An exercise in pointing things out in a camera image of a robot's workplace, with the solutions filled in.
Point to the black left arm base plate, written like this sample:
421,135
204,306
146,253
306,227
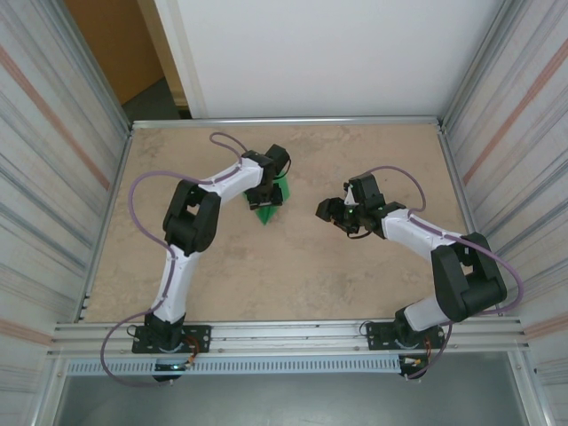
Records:
199,335

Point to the black controller board green light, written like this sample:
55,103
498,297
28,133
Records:
171,367

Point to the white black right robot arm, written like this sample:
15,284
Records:
470,279

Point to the grey metal shelf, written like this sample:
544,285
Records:
288,399

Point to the green paper sheet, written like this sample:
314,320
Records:
266,217

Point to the aluminium table frame bar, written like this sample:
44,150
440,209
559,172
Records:
108,213
458,177
284,122

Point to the white door frame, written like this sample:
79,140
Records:
176,44

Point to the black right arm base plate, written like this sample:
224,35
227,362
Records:
377,335

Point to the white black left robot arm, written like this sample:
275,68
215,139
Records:
191,217

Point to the orange wooden door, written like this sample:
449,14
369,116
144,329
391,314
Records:
115,44

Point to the aluminium upright post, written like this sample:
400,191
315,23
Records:
478,66
94,66

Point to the long aluminium mounting rail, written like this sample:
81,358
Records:
288,330

